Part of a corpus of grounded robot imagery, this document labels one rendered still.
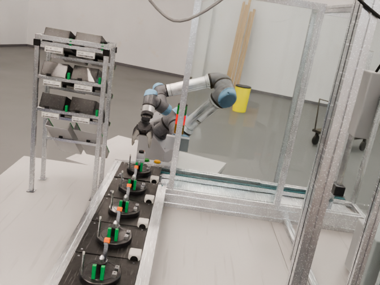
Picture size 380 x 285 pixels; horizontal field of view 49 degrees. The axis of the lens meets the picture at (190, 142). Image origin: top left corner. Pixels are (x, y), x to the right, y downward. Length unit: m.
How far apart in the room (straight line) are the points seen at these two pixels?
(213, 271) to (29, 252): 0.74
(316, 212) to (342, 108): 0.31
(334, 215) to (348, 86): 1.32
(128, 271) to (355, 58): 1.00
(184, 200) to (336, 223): 0.83
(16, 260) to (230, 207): 1.09
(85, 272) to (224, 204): 1.00
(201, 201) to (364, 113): 0.92
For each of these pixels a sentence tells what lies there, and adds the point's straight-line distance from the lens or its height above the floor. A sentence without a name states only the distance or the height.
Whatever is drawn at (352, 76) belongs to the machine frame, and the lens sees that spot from 1.18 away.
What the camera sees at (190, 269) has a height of 0.86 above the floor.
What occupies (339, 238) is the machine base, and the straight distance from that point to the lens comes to 2.37.
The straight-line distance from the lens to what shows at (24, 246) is 1.87.
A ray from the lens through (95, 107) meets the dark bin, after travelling 2.15.
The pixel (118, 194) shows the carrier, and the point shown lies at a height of 0.97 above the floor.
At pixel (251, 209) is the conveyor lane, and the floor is 0.91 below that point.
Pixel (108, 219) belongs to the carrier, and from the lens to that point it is 1.85.
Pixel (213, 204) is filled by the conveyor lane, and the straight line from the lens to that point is 2.26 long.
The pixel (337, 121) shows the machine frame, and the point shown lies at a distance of 1.19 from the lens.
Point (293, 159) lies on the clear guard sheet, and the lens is 2.61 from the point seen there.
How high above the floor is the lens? 1.85
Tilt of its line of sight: 17 degrees down
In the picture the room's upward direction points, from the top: 9 degrees clockwise
